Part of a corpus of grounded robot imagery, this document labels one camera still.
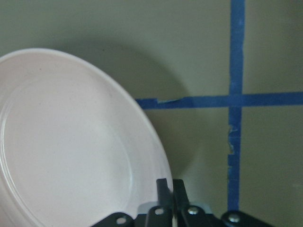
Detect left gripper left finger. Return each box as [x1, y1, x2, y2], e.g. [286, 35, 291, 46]
[145, 178, 173, 227]

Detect pink plate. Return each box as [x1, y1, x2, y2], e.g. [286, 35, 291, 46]
[0, 49, 173, 227]

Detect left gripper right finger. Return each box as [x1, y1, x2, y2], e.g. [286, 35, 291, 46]
[173, 179, 213, 227]

